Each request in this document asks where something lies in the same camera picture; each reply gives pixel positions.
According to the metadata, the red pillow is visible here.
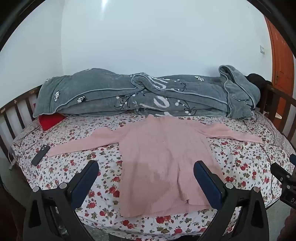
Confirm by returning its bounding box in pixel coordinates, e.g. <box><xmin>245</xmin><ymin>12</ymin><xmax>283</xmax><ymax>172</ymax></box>
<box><xmin>38</xmin><ymin>113</ymin><xmax>67</xmax><ymax>131</ymax></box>

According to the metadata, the pink knit sweater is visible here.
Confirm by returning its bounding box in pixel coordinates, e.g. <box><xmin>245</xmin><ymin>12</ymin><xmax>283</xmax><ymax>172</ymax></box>
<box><xmin>47</xmin><ymin>114</ymin><xmax>263</xmax><ymax>218</ymax></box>

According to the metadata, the orange wooden door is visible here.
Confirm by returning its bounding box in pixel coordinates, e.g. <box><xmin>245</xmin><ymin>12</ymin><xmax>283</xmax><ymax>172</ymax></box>
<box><xmin>264</xmin><ymin>16</ymin><xmax>295</xmax><ymax>116</ymax></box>

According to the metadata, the white charging cable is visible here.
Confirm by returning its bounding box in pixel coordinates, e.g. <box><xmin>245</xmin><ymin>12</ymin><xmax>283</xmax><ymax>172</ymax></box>
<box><xmin>7</xmin><ymin>149</ymin><xmax>18</xmax><ymax>172</ymax></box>

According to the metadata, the grey floral blanket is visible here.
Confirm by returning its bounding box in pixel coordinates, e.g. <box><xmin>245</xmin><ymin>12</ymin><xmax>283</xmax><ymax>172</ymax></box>
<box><xmin>32</xmin><ymin>65</ymin><xmax>261</xmax><ymax>121</ymax></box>

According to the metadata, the person's right forearm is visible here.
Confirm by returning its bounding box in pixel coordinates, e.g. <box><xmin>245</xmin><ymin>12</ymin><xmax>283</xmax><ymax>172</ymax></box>
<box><xmin>284</xmin><ymin>209</ymin><xmax>296</xmax><ymax>241</ymax></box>

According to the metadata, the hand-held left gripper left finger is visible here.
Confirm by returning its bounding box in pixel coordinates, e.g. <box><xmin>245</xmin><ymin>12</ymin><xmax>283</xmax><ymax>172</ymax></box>
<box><xmin>23</xmin><ymin>160</ymin><xmax>100</xmax><ymax>241</ymax></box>

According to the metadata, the dark cloth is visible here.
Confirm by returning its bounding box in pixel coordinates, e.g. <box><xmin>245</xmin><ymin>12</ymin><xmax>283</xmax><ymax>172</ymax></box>
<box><xmin>247</xmin><ymin>73</ymin><xmax>272</xmax><ymax>93</ymax></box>

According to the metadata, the wooden bed frame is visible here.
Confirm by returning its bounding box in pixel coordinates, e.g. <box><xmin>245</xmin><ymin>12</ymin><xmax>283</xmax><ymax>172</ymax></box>
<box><xmin>0</xmin><ymin>82</ymin><xmax>296</xmax><ymax>167</ymax></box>

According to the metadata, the dark smartphone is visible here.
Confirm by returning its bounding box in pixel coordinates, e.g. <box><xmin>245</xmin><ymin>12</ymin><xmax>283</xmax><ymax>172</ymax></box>
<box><xmin>31</xmin><ymin>145</ymin><xmax>51</xmax><ymax>166</ymax></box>

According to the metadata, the floral bed sheet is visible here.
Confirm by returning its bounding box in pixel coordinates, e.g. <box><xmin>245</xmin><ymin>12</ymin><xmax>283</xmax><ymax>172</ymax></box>
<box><xmin>11</xmin><ymin>110</ymin><xmax>296</xmax><ymax>241</ymax></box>

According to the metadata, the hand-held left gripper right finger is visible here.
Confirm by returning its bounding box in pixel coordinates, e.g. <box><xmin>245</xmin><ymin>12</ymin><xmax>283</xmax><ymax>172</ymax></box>
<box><xmin>193</xmin><ymin>160</ymin><xmax>270</xmax><ymax>241</ymax></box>

